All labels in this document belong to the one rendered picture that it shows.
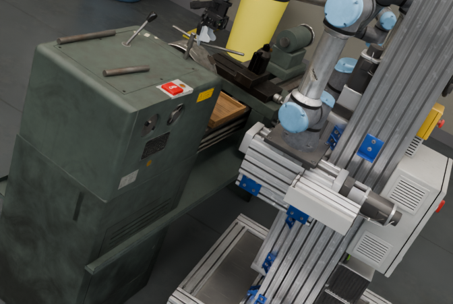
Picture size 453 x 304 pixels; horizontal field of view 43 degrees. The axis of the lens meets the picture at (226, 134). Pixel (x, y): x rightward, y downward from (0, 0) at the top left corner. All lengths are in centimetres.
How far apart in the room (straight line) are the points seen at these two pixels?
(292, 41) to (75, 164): 179
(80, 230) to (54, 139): 36
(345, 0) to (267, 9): 377
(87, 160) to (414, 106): 123
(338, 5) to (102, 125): 87
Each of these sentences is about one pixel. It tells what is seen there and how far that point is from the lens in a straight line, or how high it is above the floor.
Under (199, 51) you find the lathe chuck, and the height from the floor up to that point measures 123.
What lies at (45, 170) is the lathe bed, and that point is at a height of 80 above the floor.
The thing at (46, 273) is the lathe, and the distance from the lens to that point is 253.
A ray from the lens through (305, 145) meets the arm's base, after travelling 224.
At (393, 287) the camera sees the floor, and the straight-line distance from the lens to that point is 391.
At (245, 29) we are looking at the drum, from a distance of 576.
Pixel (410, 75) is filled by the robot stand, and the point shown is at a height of 156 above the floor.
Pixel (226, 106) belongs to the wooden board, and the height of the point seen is 89.
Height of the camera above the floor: 220
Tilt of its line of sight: 29 degrees down
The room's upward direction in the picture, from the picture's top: 23 degrees clockwise
